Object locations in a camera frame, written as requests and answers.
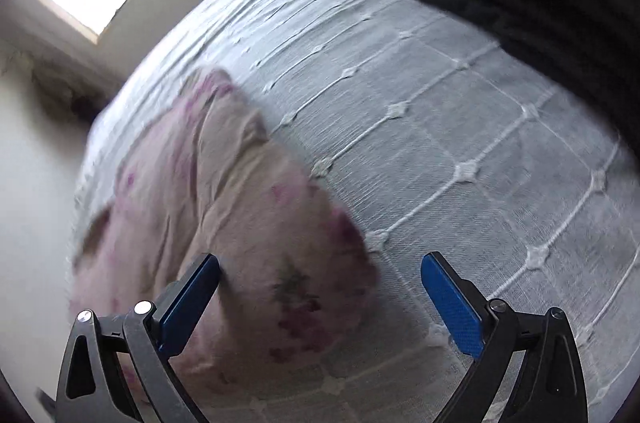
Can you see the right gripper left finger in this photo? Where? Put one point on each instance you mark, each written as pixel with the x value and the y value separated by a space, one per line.
pixel 92 385

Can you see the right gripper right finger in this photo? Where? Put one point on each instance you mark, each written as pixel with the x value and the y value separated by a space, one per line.
pixel 550 386

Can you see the pink floral quilted garment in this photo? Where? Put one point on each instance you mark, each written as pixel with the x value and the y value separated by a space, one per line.
pixel 205 177

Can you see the grey quilted bedspread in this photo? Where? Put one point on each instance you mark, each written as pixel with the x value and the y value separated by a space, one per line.
pixel 433 139

